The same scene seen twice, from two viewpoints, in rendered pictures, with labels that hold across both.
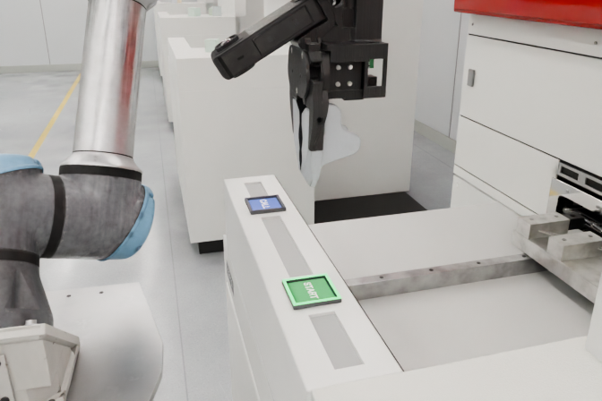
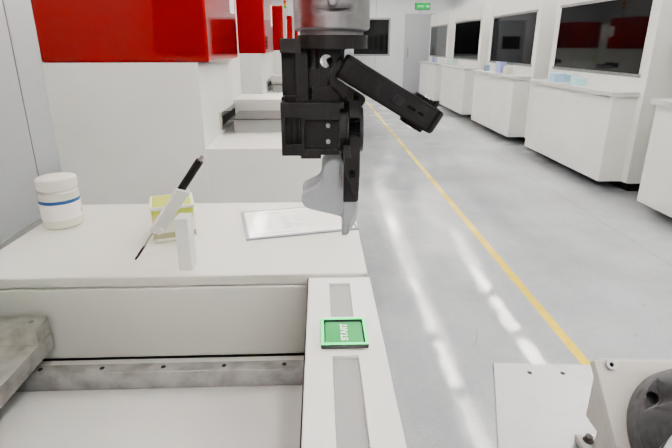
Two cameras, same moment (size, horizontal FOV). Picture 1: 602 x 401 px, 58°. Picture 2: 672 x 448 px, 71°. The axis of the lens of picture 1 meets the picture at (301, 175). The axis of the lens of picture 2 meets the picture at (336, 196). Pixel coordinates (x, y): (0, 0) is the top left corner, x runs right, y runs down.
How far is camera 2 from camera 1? 1.03 m
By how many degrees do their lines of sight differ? 140
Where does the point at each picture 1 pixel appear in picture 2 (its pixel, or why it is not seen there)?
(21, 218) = not seen: outside the picture
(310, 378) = (365, 281)
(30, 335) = (602, 362)
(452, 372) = (283, 269)
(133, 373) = not seen: outside the picture
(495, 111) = not seen: outside the picture
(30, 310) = (641, 399)
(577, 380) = (222, 259)
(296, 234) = (326, 433)
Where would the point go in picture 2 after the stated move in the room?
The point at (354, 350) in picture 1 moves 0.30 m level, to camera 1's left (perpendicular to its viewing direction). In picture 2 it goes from (330, 294) to (554, 321)
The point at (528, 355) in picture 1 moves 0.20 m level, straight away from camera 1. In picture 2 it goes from (229, 271) to (98, 328)
